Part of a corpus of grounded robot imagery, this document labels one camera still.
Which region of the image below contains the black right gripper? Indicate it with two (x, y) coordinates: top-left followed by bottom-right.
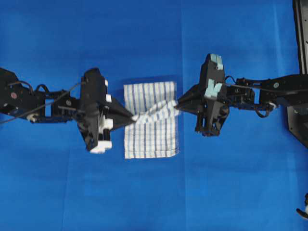
(177, 81), (230, 137)

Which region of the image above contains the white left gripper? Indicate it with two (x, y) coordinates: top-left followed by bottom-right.
(77, 68), (136, 154)

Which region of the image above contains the blue striped white towel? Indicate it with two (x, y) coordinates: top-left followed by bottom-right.
(124, 81), (180, 159)

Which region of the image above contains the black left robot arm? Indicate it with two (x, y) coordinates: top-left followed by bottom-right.
(0, 68), (135, 154)

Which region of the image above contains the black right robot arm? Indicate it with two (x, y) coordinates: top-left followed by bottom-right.
(176, 74), (308, 137)

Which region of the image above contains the blue table cloth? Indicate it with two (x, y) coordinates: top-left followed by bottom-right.
(0, 0), (308, 231)

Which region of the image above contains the black clip at corner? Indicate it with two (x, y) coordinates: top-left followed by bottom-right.
(296, 193), (308, 220)

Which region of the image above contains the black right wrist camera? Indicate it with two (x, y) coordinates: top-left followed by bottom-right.
(198, 53), (225, 99)

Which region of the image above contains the black right camera cable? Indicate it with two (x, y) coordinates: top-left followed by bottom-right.
(225, 76), (308, 96)

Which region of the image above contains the black camera cable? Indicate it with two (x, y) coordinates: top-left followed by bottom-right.
(225, 76), (308, 96)
(0, 81), (86, 125)

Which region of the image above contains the black left camera cable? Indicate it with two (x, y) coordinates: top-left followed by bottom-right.
(0, 81), (86, 125)

